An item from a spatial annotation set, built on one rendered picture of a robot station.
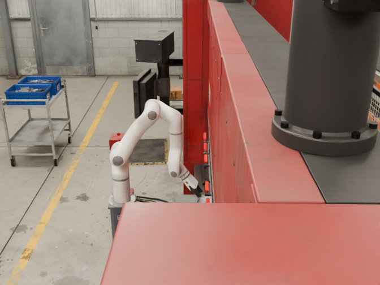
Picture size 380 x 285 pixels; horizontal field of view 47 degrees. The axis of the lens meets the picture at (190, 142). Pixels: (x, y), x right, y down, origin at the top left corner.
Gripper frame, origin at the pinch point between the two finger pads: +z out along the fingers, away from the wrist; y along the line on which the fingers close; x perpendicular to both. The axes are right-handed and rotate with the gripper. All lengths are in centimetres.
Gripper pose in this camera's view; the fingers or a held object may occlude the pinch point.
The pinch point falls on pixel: (199, 192)
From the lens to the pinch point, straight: 311.9
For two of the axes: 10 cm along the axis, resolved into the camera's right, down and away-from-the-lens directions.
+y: 2.0, -4.0, 9.0
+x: -7.5, 5.3, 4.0
